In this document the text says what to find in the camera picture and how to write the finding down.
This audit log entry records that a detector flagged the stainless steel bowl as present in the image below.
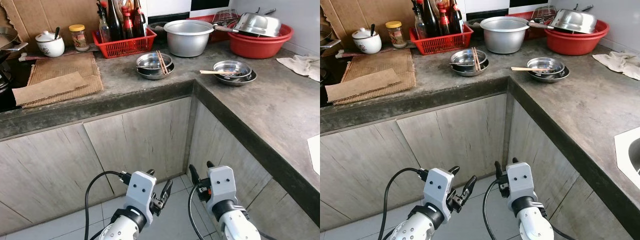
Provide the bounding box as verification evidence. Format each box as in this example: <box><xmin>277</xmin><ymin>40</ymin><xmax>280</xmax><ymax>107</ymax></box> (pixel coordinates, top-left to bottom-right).
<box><xmin>213</xmin><ymin>60</ymin><xmax>253</xmax><ymax>80</ymax></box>
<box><xmin>526</xmin><ymin>57</ymin><xmax>565</xmax><ymax>76</ymax></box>
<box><xmin>449</xmin><ymin>49</ymin><xmax>487</xmax><ymax>72</ymax></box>
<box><xmin>136</xmin><ymin>52</ymin><xmax>174</xmax><ymax>76</ymax></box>

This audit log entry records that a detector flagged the stainless steel sink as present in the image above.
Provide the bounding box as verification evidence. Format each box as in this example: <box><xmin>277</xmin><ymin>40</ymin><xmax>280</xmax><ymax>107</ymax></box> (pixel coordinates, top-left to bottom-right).
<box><xmin>614</xmin><ymin>126</ymin><xmax>640</xmax><ymax>190</ymax></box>
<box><xmin>306</xmin><ymin>134</ymin><xmax>321</xmax><ymax>176</ymax></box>

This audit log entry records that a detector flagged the aluminium cooking pot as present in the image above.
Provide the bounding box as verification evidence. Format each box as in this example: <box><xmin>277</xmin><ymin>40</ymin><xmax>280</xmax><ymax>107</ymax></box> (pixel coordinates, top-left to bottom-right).
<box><xmin>480</xmin><ymin>16</ymin><xmax>530</xmax><ymax>55</ymax></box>
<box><xmin>164</xmin><ymin>20</ymin><xmax>215</xmax><ymax>58</ymax></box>

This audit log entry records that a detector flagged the small brown cardboard piece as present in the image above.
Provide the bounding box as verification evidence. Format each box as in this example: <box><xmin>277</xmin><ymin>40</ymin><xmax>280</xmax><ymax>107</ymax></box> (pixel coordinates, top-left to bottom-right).
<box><xmin>12</xmin><ymin>71</ymin><xmax>89</xmax><ymax>107</ymax></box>
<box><xmin>325</xmin><ymin>68</ymin><xmax>402</xmax><ymax>104</ymax></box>

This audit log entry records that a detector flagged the red plastic basin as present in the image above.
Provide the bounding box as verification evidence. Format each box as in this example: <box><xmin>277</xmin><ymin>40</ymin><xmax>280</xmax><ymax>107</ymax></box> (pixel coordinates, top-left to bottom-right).
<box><xmin>544</xmin><ymin>20</ymin><xmax>610</xmax><ymax>56</ymax></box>
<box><xmin>227</xmin><ymin>23</ymin><xmax>294</xmax><ymax>60</ymax></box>

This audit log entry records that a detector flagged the red plastic bottle basket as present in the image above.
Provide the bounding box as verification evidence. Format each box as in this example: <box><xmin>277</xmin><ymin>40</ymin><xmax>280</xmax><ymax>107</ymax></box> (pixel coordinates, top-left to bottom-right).
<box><xmin>92</xmin><ymin>26</ymin><xmax>157</xmax><ymax>59</ymax></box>
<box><xmin>409</xmin><ymin>23</ymin><xmax>474</xmax><ymax>56</ymax></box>

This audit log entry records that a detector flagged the corrugated cardboard mat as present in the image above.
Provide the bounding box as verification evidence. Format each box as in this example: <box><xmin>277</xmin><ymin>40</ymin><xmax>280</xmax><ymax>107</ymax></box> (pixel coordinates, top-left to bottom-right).
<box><xmin>334</xmin><ymin>48</ymin><xmax>417</xmax><ymax>105</ymax></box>
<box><xmin>26</xmin><ymin>52</ymin><xmax>104</xmax><ymax>108</ymax></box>

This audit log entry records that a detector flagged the beige dish cloth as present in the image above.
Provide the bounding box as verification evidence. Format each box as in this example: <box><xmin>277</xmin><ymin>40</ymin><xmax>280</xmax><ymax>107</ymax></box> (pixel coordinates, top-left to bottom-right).
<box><xmin>592</xmin><ymin>51</ymin><xmax>640</xmax><ymax>81</ymax></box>
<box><xmin>276</xmin><ymin>55</ymin><xmax>321</xmax><ymax>82</ymax></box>

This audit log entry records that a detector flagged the black gas stove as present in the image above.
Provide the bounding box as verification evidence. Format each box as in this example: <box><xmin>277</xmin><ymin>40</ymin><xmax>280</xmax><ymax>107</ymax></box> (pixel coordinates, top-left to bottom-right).
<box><xmin>0</xmin><ymin>50</ymin><xmax>31</xmax><ymax>112</ymax></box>
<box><xmin>320</xmin><ymin>62</ymin><xmax>333</xmax><ymax>107</ymax></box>

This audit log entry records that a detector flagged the red plastic crate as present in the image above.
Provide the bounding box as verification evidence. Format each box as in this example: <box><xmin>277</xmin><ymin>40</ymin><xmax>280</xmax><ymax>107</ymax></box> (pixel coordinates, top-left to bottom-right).
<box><xmin>507</xmin><ymin>11</ymin><xmax>551</xmax><ymax>40</ymax></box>
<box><xmin>187</xmin><ymin>14</ymin><xmax>241</xmax><ymax>43</ymax></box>

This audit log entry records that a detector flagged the clear bottle with black cap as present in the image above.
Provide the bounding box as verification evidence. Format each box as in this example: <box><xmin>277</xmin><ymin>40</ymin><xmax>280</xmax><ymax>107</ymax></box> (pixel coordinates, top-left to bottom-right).
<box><xmin>96</xmin><ymin>4</ymin><xmax>112</xmax><ymax>43</ymax></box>
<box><xmin>412</xmin><ymin>2</ymin><xmax>427</xmax><ymax>40</ymax></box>

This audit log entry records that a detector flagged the red capped sauce bottle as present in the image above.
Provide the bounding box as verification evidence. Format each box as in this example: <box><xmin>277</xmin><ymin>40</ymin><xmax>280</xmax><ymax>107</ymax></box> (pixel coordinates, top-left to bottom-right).
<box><xmin>121</xmin><ymin>6</ymin><xmax>135</xmax><ymax>40</ymax></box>
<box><xmin>437</xmin><ymin>4</ymin><xmax>452</xmax><ymax>36</ymax></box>

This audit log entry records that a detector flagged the glass jar with yellow lid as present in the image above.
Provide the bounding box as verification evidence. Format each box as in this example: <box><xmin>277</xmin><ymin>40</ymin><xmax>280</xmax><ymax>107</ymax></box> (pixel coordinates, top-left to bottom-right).
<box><xmin>385</xmin><ymin>20</ymin><xmax>405</xmax><ymax>49</ymax></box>
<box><xmin>68</xmin><ymin>24</ymin><xmax>90</xmax><ymax>52</ymax></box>

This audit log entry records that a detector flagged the upturned stainless steel wok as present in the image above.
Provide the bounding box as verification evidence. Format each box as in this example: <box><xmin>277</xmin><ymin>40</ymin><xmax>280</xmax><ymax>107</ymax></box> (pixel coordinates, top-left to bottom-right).
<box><xmin>548</xmin><ymin>9</ymin><xmax>598</xmax><ymax>35</ymax></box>
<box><xmin>232</xmin><ymin>12</ymin><xmax>284</xmax><ymax>38</ymax></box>

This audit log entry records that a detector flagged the tall dark sauce bottle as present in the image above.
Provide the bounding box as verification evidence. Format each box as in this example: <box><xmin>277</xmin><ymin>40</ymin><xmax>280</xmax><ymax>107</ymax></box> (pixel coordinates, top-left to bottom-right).
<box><xmin>422</xmin><ymin>0</ymin><xmax>441</xmax><ymax>37</ymax></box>
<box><xmin>106</xmin><ymin>0</ymin><xmax>124</xmax><ymax>42</ymax></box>

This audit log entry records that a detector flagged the dark bottle with red label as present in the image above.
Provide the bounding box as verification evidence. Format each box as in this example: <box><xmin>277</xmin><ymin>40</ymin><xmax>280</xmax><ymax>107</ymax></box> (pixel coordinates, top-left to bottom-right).
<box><xmin>449</xmin><ymin>0</ymin><xmax>465</xmax><ymax>35</ymax></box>
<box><xmin>132</xmin><ymin>0</ymin><xmax>149</xmax><ymax>38</ymax></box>

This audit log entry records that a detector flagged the white ceramic lidded pot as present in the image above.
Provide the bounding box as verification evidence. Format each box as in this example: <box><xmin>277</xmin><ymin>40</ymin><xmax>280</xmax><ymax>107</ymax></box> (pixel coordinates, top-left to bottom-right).
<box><xmin>351</xmin><ymin>27</ymin><xmax>383</xmax><ymax>55</ymax></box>
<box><xmin>35</xmin><ymin>30</ymin><xmax>66</xmax><ymax>58</ymax></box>

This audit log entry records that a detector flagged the dark wooden board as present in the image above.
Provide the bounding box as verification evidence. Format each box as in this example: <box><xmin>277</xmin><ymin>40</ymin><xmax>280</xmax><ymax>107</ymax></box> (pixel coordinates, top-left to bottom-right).
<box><xmin>19</xmin><ymin>45</ymin><xmax>100</xmax><ymax>62</ymax></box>
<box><xmin>336</xmin><ymin>42</ymin><xmax>415</xmax><ymax>59</ymax></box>

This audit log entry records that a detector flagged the dark metal wok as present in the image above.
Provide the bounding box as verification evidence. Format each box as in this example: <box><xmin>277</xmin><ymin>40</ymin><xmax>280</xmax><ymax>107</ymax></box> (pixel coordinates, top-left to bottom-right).
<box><xmin>320</xmin><ymin>30</ymin><xmax>341</xmax><ymax>51</ymax></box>
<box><xmin>0</xmin><ymin>26</ymin><xmax>28</xmax><ymax>53</ymax></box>

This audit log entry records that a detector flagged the large brown cardboard sheet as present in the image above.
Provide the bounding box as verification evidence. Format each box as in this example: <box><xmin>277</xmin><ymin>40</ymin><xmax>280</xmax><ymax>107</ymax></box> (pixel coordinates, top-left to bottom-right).
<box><xmin>320</xmin><ymin>0</ymin><xmax>416</xmax><ymax>45</ymax></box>
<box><xmin>0</xmin><ymin>0</ymin><xmax>101</xmax><ymax>48</ymax></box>

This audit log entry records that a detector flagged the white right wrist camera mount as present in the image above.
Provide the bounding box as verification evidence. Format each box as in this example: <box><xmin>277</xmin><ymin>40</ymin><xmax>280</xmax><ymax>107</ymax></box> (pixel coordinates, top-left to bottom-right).
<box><xmin>506</xmin><ymin>162</ymin><xmax>538</xmax><ymax>203</ymax></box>
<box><xmin>206</xmin><ymin>165</ymin><xmax>237</xmax><ymax>208</ymax></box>

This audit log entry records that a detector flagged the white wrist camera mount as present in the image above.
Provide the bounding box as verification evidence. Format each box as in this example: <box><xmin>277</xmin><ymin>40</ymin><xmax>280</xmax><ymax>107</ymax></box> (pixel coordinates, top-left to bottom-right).
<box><xmin>506</xmin><ymin>162</ymin><xmax>538</xmax><ymax>203</ymax></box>
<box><xmin>124</xmin><ymin>170</ymin><xmax>157</xmax><ymax>213</ymax></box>
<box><xmin>206</xmin><ymin>165</ymin><xmax>237</xmax><ymax>208</ymax></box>
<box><xmin>422</xmin><ymin>167</ymin><xmax>455</xmax><ymax>210</ymax></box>

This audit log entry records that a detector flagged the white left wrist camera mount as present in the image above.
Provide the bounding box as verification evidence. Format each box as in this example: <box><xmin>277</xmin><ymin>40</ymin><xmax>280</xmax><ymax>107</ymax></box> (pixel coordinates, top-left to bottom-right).
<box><xmin>124</xmin><ymin>170</ymin><xmax>157</xmax><ymax>213</ymax></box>
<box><xmin>422</xmin><ymin>167</ymin><xmax>455</xmax><ymax>210</ymax></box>

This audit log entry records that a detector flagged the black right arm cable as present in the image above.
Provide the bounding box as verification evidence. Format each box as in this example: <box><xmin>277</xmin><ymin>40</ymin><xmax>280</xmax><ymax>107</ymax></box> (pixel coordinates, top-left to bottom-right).
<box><xmin>187</xmin><ymin>184</ymin><xmax>278</xmax><ymax>240</ymax></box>
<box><xmin>482</xmin><ymin>181</ymin><xmax>576</xmax><ymax>240</ymax></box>

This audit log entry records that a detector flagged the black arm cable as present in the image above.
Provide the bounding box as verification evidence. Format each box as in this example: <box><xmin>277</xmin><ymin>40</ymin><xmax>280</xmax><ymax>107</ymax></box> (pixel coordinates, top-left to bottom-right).
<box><xmin>482</xmin><ymin>181</ymin><xmax>576</xmax><ymax>240</ymax></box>
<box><xmin>187</xmin><ymin>184</ymin><xmax>278</xmax><ymax>240</ymax></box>
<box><xmin>382</xmin><ymin>167</ymin><xmax>426</xmax><ymax>240</ymax></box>
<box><xmin>84</xmin><ymin>171</ymin><xmax>126</xmax><ymax>240</ymax></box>

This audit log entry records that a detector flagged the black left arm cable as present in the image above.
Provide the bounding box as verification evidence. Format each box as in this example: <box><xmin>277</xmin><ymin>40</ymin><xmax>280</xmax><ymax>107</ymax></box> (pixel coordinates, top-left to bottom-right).
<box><xmin>382</xmin><ymin>167</ymin><xmax>426</xmax><ymax>240</ymax></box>
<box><xmin>84</xmin><ymin>171</ymin><xmax>126</xmax><ymax>240</ymax></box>

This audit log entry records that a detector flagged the metal wire strainer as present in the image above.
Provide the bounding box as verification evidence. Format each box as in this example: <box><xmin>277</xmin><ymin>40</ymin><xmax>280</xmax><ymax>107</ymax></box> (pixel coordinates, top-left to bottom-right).
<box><xmin>531</xmin><ymin>5</ymin><xmax>558</xmax><ymax>23</ymax></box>
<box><xmin>212</xmin><ymin>8</ymin><xmax>240</xmax><ymax>26</ymax></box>

